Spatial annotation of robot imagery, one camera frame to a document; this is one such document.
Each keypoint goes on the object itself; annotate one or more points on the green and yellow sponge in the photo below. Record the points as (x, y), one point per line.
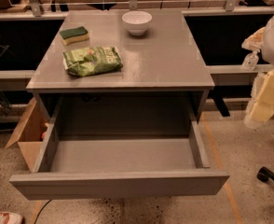
(73, 35)

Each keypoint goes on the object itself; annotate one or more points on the white ceramic bowl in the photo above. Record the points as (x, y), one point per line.
(136, 22)

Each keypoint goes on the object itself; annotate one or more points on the grey cabinet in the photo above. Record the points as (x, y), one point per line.
(166, 58)

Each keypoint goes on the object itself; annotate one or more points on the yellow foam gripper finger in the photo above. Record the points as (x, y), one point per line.
(261, 105)

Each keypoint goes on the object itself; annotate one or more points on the white red shoe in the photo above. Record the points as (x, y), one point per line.
(10, 218)

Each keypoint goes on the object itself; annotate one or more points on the open grey top drawer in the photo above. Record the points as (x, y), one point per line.
(120, 147)

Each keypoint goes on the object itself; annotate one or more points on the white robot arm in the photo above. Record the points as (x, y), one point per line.
(263, 40)

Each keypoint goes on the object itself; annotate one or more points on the clear hand sanitizer bottle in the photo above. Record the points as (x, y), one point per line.
(250, 61)

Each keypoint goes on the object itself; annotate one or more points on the brown cardboard box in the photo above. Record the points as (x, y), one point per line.
(29, 133)

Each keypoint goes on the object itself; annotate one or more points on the black office chair base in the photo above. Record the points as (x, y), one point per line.
(264, 174)

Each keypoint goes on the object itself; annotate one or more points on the green jalapeno chip bag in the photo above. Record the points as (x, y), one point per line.
(91, 61)

